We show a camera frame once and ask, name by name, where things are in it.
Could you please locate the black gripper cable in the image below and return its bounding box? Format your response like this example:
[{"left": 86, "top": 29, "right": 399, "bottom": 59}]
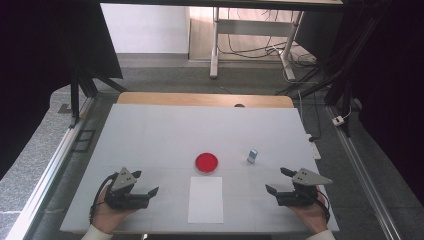
[
  {"left": 88, "top": 172, "right": 120, "bottom": 225},
  {"left": 313, "top": 189, "right": 332, "bottom": 225}
]

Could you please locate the black curtain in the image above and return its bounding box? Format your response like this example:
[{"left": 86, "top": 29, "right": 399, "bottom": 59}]
[
  {"left": 293, "top": 0, "right": 424, "bottom": 208},
  {"left": 0, "top": 0, "right": 123, "bottom": 181}
]

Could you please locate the round red ink dish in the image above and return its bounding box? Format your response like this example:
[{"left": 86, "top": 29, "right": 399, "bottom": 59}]
[{"left": 194, "top": 152, "right": 220, "bottom": 176}]

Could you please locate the wooden table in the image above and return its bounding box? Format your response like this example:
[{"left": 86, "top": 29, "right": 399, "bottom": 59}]
[{"left": 116, "top": 91, "right": 295, "bottom": 109}]

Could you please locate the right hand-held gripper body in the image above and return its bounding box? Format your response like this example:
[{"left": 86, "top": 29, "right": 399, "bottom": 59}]
[{"left": 275, "top": 167, "right": 334, "bottom": 208}]

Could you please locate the thin black cable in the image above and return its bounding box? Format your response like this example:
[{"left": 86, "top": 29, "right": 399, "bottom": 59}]
[{"left": 298, "top": 89, "right": 323, "bottom": 143}]

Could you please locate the tangle of black floor cables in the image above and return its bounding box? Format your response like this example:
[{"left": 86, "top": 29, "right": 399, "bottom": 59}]
[{"left": 218, "top": 8, "right": 318, "bottom": 69}]

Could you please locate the white paper sheet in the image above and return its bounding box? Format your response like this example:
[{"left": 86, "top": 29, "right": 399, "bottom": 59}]
[{"left": 187, "top": 176, "right": 225, "bottom": 224}]

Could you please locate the person's right hand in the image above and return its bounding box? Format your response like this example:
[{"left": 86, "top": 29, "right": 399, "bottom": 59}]
[{"left": 287, "top": 186, "right": 330, "bottom": 234}]

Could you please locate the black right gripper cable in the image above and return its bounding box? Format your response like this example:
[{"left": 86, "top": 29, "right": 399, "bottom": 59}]
[{"left": 313, "top": 189, "right": 332, "bottom": 225}]

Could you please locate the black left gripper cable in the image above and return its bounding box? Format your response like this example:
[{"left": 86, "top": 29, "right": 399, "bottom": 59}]
[{"left": 88, "top": 172, "right": 120, "bottom": 225}]

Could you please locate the white metal desk frame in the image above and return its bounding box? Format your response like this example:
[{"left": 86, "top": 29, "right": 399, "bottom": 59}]
[{"left": 209, "top": 6, "right": 305, "bottom": 81}]

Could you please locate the aluminium floor rail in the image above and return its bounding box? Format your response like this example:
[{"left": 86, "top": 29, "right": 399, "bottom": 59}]
[
  {"left": 5, "top": 96, "right": 97, "bottom": 240},
  {"left": 325, "top": 105, "right": 404, "bottom": 240}
]

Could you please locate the person's left hand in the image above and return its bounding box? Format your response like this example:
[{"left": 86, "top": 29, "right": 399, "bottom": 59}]
[{"left": 91, "top": 184, "right": 140, "bottom": 234}]

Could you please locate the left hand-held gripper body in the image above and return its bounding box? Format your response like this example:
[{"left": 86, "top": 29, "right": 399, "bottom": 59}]
[{"left": 104, "top": 166, "right": 151, "bottom": 211}]

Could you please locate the white table cover board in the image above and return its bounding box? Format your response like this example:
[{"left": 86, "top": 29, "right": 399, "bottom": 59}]
[{"left": 59, "top": 103, "right": 340, "bottom": 234}]

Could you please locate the black metal stand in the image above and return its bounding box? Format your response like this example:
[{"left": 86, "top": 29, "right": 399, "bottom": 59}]
[
  {"left": 67, "top": 64, "right": 128, "bottom": 130},
  {"left": 275, "top": 64, "right": 355, "bottom": 138}
]

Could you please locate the white and blue stamp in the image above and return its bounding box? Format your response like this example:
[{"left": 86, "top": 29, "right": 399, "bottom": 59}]
[{"left": 246, "top": 148, "right": 259, "bottom": 165}]

